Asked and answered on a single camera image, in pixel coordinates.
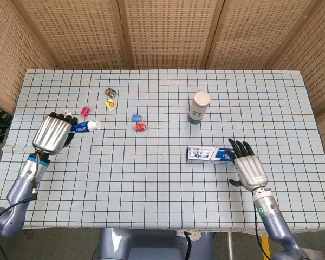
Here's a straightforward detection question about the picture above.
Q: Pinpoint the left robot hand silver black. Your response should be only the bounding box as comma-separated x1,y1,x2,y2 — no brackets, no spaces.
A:
32,111,79,157

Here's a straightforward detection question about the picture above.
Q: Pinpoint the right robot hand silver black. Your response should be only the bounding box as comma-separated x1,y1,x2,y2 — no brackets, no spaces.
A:
227,138,269,192

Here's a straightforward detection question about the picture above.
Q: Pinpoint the blue toothpaste tube white cap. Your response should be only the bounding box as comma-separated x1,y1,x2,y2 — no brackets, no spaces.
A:
70,120,101,134

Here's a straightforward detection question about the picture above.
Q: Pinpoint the blue white toothpaste box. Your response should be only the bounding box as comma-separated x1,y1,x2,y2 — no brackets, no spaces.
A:
186,146,237,165

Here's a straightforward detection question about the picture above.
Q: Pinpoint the yellow floor tape strip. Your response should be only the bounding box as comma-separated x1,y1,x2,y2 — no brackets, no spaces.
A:
261,235,270,260

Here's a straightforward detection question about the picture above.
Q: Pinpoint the beige tumbler with blue base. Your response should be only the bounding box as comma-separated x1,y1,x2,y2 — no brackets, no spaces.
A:
187,91,211,125

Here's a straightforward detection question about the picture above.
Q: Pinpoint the red wrapped candy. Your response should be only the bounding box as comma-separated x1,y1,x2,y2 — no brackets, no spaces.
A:
132,122,148,133

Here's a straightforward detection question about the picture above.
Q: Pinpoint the white checkered tablecloth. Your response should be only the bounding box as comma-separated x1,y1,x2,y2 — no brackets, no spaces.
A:
0,69,325,235

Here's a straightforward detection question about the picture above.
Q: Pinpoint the blue-grey robot torso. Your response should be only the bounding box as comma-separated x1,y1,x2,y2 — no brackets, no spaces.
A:
97,227,216,260

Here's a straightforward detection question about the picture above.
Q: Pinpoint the woven bamboo folding screen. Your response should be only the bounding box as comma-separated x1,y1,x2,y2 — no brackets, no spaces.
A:
0,0,325,118

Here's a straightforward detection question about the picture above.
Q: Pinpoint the black equipment with cables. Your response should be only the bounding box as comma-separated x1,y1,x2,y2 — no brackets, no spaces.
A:
0,105,14,144

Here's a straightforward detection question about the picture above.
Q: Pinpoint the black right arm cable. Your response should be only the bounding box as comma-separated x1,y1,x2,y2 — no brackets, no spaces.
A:
253,202,267,260

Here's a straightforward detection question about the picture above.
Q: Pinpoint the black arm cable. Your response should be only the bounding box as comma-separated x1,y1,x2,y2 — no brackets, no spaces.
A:
253,202,267,260
0,152,41,260

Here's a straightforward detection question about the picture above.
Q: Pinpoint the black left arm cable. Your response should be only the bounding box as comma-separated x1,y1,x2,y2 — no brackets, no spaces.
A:
0,152,41,260

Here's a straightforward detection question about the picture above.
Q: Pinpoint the black torso cable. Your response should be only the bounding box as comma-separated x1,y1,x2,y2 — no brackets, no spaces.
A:
184,231,193,260

